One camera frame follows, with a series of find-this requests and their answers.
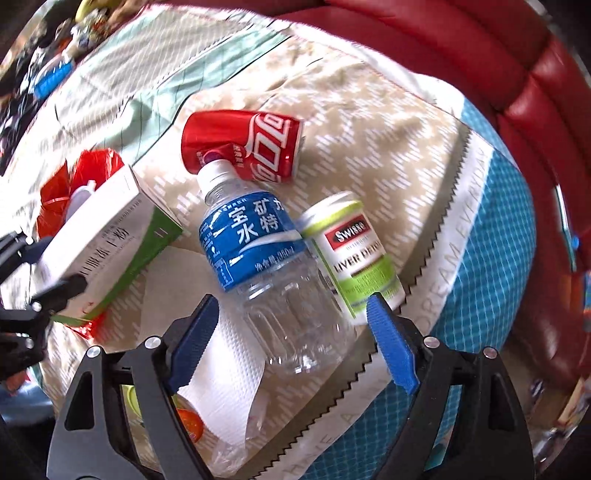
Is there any pile of mixed clutter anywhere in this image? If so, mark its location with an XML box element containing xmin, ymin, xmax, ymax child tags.
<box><xmin>0</xmin><ymin>0</ymin><xmax>116</xmax><ymax>153</ymax></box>

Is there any white green supplement bottle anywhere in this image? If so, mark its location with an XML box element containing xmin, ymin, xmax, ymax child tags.
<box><xmin>298</xmin><ymin>191</ymin><xmax>406</xmax><ymax>319</ymax></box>

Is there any printed patchwork blanket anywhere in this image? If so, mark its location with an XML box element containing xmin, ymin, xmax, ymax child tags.
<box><xmin>0</xmin><ymin>4</ymin><xmax>539</xmax><ymax>480</ymax></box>

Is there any yellow-green plastic lid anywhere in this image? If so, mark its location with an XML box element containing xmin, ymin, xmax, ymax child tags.
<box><xmin>121</xmin><ymin>385</ymin><xmax>142</xmax><ymax>417</ymax></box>

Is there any red plastic wrapper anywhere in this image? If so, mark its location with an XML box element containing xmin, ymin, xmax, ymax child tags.
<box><xmin>36</xmin><ymin>148</ymin><xmax>129</xmax><ymax>340</ymax></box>

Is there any blue package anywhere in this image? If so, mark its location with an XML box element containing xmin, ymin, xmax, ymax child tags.
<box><xmin>34</xmin><ymin>65</ymin><xmax>77</xmax><ymax>100</ymax></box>

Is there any orange bottle cap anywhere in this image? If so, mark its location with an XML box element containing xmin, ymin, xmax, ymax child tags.
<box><xmin>178</xmin><ymin>408</ymin><xmax>205</xmax><ymax>442</ymax></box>

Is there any clear plastic bag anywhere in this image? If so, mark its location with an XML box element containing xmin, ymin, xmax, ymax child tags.
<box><xmin>196</xmin><ymin>392</ymin><xmax>278</xmax><ymax>479</ymax></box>

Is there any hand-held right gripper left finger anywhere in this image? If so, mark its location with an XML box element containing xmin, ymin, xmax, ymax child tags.
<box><xmin>46</xmin><ymin>294</ymin><xmax>221</xmax><ymax>480</ymax></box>

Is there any red cola can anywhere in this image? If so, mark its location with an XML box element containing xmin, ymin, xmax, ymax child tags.
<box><xmin>181</xmin><ymin>110</ymin><xmax>306</xmax><ymax>184</ymax></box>

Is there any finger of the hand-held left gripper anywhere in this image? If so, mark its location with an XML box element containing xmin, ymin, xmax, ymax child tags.
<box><xmin>0</xmin><ymin>233</ymin><xmax>54</xmax><ymax>278</ymax></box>
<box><xmin>28</xmin><ymin>273</ymin><xmax>89</xmax><ymax>315</ymax></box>

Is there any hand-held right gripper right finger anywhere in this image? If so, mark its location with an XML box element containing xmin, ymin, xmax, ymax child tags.
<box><xmin>366</xmin><ymin>292</ymin><xmax>533</xmax><ymax>480</ymax></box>

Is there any red leather sofa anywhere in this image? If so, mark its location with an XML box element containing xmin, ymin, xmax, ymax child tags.
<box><xmin>272</xmin><ymin>0</ymin><xmax>591</xmax><ymax>384</ymax></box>

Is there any white paper towel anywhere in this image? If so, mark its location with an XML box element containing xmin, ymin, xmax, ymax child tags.
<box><xmin>139</xmin><ymin>247</ymin><xmax>267</xmax><ymax>439</ymax></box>

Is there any white and green carton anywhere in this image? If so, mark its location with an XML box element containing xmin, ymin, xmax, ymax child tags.
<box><xmin>34</xmin><ymin>166</ymin><xmax>184</xmax><ymax>324</ymax></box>

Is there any blue label water bottle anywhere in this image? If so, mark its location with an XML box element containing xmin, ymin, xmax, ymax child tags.
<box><xmin>198</xmin><ymin>159</ymin><xmax>358</xmax><ymax>377</ymax></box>

